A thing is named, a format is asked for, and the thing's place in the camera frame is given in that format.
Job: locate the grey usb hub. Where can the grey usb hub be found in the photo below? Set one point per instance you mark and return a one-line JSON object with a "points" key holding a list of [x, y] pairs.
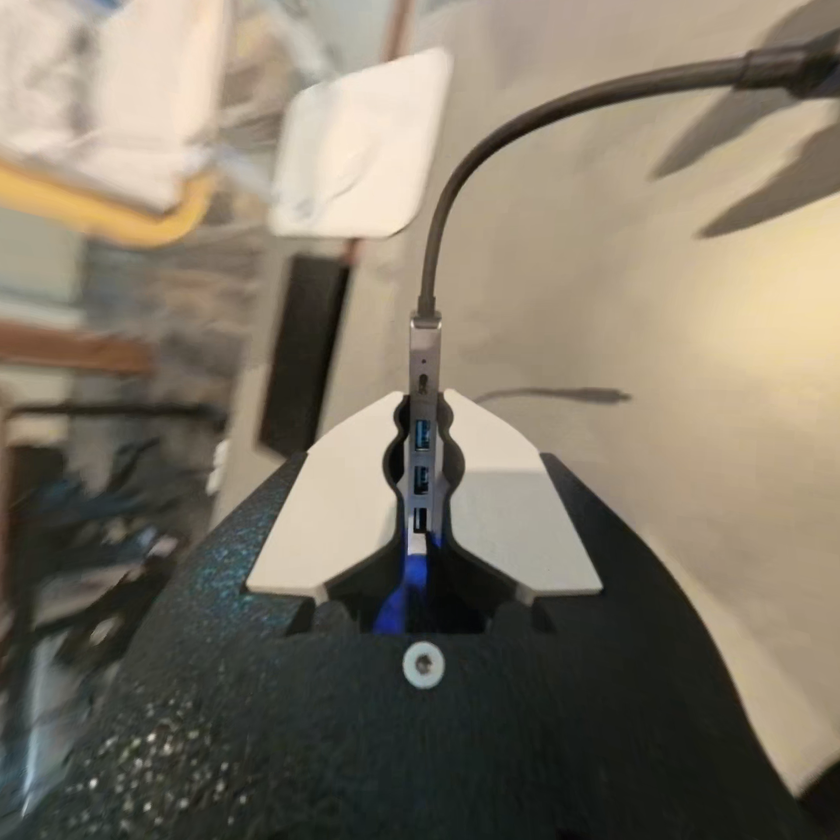
{"points": [[423, 358]]}

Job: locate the white square pad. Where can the white square pad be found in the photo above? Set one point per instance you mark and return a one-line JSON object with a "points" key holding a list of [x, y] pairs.
{"points": [[361, 138]]}

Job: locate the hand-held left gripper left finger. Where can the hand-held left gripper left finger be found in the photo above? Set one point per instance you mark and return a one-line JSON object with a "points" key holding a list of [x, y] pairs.
{"points": [[334, 505]]}

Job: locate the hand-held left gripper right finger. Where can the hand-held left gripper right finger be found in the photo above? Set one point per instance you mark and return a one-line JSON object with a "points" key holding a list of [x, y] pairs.
{"points": [[518, 512]]}

